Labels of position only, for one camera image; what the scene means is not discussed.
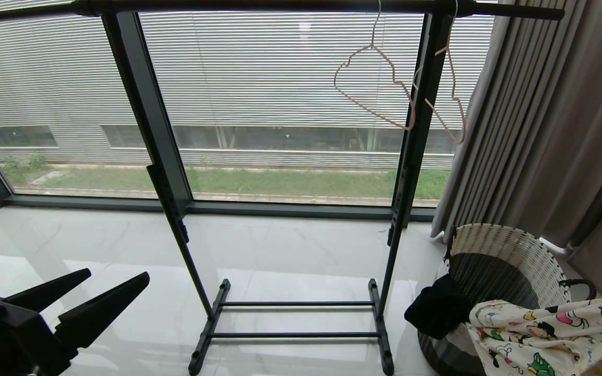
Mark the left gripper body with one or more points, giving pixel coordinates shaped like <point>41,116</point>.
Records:
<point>3,339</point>

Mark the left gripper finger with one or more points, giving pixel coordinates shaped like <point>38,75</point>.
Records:
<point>102,308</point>
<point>50,292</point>

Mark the pink clothes hanger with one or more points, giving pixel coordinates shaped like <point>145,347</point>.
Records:
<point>384,57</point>
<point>454,89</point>

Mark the cream printed garment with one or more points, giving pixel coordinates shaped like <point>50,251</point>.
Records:
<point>552,339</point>

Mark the black clothes rack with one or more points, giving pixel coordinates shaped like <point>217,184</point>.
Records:
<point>280,6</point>

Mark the white laundry basket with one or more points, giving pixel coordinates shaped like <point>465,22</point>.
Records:
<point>499,240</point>

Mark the window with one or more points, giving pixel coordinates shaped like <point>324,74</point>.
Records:
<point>144,104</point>

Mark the black garment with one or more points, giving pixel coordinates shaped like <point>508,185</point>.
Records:
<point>439,308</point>

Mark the beige curtain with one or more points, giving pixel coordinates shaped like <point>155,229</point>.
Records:
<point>552,130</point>

